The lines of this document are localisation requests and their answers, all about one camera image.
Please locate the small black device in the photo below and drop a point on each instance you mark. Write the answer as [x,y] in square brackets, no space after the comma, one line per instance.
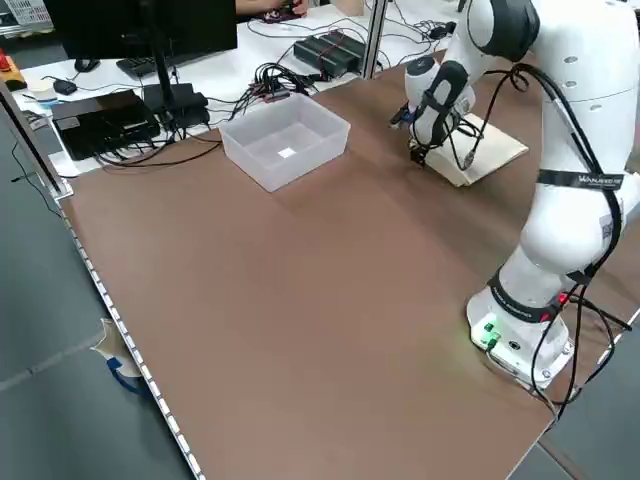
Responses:
[65,86]

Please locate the white desk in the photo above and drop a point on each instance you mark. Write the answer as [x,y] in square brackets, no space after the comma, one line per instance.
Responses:
[260,45]

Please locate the red emergency stop button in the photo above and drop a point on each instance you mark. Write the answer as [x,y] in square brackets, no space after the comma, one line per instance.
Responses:
[6,62]

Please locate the black monitor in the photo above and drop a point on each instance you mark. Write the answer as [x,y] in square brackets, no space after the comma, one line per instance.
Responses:
[125,25]

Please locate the black keyboard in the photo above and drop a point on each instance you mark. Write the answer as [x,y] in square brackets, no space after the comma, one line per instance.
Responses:
[142,65]

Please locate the aluminium frame rail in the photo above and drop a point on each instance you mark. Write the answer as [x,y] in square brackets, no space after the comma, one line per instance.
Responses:
[35,145]

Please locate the white plastic basket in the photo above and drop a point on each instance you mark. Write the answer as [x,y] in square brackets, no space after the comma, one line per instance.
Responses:
[32,10]

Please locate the black finned electronics box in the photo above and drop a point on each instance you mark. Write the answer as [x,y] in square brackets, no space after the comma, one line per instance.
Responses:
[350,44]
[320,57]

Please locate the aluminium frame post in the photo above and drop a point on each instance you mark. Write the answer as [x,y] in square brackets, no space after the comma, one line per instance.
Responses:
[375,40]

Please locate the purple patterned object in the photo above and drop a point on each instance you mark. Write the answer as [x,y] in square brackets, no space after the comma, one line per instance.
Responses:
[277,16]

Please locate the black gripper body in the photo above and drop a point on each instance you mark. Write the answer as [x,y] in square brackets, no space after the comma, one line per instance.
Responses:
[425,142]

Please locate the black mouse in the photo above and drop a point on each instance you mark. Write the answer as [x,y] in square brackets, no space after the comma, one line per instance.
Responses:
[87,64]
[440,31]

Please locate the black monitor stand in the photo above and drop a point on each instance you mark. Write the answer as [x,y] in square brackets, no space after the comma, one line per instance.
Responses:
[162,75]

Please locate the white blue paper scrap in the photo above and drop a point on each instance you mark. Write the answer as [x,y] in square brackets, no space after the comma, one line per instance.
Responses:
[117,357]

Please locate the cream tablecloth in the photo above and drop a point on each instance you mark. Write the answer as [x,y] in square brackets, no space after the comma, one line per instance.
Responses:
[495,145]

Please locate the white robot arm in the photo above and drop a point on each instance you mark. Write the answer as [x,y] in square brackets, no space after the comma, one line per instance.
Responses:
[565,60]

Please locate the clear plastic box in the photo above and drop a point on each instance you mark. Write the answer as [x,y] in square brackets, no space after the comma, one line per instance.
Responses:
[285,150]

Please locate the black flat box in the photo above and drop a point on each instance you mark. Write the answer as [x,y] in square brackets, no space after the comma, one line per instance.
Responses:
[100,125]

